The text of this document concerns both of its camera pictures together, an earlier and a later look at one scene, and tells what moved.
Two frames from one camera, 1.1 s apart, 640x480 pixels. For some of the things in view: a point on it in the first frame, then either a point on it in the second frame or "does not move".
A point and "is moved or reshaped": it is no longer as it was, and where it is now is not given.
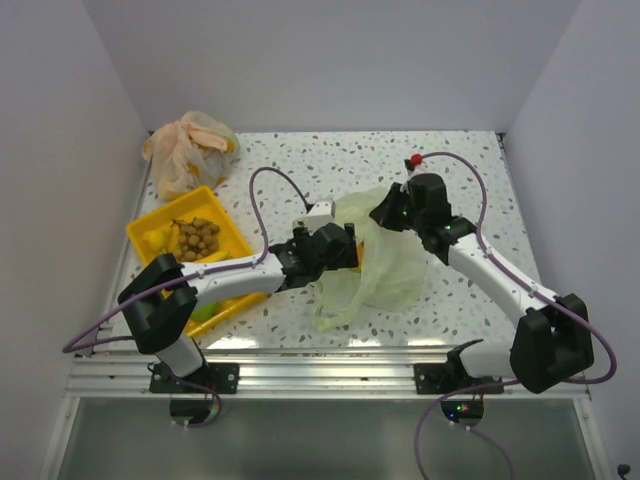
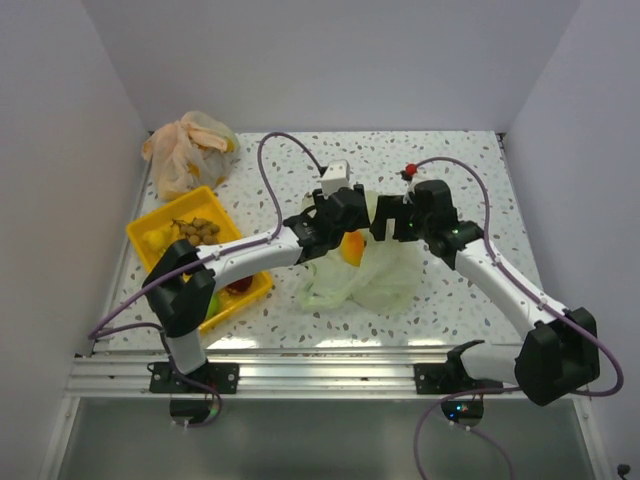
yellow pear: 157,239 does not move
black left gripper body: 347,259 to 361,222
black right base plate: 445,379 does not move
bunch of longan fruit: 196,238 does not move
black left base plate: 218,378 does not move
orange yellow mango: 360,256 is moved or reshaped
